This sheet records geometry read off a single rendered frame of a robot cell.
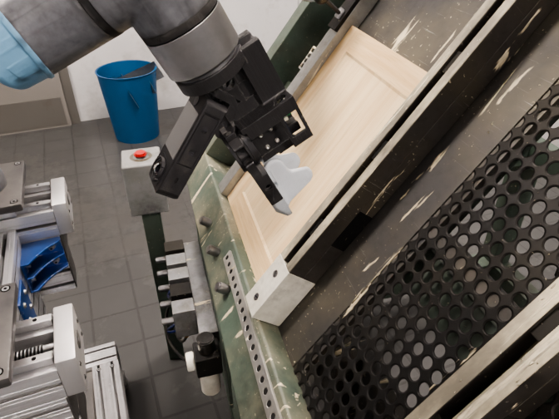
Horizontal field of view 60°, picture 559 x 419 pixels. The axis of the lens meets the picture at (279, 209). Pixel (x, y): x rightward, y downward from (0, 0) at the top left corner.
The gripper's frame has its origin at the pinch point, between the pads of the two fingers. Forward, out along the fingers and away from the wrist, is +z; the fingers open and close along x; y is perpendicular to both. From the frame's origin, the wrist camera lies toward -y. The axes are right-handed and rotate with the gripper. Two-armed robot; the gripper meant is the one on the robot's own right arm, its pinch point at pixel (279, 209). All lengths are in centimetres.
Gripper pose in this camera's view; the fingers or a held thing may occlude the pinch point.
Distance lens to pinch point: 58.1
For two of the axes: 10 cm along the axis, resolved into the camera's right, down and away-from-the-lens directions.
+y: 8.2, -5.7, 0.1
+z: 4.3, 6.4, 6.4
